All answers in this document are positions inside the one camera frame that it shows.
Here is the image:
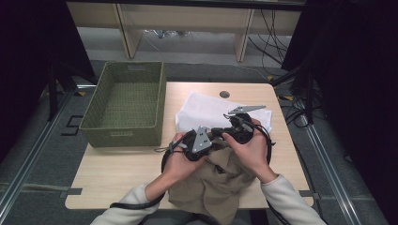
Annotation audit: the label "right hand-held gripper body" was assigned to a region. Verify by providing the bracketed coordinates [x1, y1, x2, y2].
[227, 105, 267, 145]

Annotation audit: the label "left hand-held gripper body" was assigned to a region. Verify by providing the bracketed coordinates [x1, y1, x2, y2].
[181, 126, 214, 162]

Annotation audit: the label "white mesh laundry bag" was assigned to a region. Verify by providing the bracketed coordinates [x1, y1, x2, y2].
[175, 90, 273, 134]

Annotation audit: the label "beige garment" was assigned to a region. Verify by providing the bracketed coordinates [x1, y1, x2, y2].
[167, 137, 258, 225]

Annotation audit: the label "green woven basket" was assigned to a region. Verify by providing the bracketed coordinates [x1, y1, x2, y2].
[79, 61, 167, 148]

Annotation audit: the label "person's right hand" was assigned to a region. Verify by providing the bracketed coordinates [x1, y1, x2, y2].
[222, 118, 279, 184]

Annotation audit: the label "person's left hand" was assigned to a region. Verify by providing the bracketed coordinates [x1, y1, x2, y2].
[161, 132, 208, 186]

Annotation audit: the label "black metal stand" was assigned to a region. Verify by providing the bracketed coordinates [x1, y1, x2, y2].
[270, 64, 315, 126]
[46, 60, 99, 123]

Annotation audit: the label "clear plastic wrap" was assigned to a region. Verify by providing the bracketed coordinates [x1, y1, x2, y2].
[144, 29, 191, 39]

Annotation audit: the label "beige wooden desk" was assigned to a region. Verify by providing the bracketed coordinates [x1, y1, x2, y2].
[66, 1, 303, 63]

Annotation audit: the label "black curtain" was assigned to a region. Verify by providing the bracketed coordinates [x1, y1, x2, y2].
[0, 0, 97, 163]
[281, 0, 398, 225]

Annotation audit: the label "right hand-held gripper cable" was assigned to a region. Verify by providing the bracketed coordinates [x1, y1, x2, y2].
[250, 123, 293, 225]

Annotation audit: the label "black floor cables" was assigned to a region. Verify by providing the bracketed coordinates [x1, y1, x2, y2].
[279, 97, 327, 129]

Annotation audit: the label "hanging black cables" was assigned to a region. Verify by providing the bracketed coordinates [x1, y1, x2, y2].
[248, 8, 294, 68]

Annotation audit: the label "metal floor rail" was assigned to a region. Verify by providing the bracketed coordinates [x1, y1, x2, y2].
[0, 83, 97, 219]
[299, 115, 364, 225]

